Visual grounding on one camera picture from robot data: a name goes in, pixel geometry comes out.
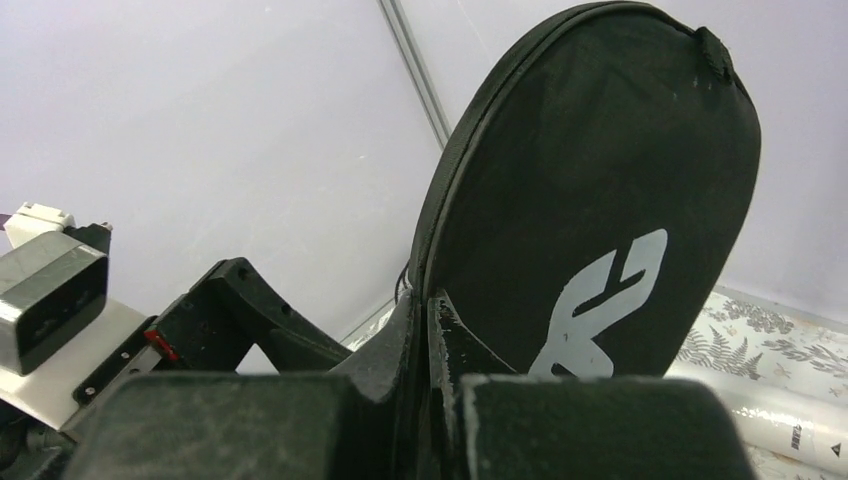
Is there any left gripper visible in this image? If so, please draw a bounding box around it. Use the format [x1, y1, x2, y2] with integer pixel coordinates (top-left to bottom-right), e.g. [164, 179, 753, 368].
[1, 257, 352, 479]

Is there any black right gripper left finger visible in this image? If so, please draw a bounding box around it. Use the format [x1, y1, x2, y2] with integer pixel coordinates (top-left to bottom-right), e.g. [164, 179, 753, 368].
[65, 294, 420, 479]

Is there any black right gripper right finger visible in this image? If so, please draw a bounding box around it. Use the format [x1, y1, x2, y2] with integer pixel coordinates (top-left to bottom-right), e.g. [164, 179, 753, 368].
[427, 293, 755, 479]

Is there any black racket bag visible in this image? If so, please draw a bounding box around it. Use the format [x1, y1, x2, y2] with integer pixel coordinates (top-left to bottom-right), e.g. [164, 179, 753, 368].
[409, 1, 761, 377]

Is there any white shuttlecock tube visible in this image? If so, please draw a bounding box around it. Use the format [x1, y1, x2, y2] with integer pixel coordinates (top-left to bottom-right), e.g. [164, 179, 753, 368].
[665, 362, 847, 478]

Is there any floral tablecloth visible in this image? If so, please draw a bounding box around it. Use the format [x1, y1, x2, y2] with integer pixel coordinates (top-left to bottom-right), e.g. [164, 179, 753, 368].
[344, 284, 848, 480]

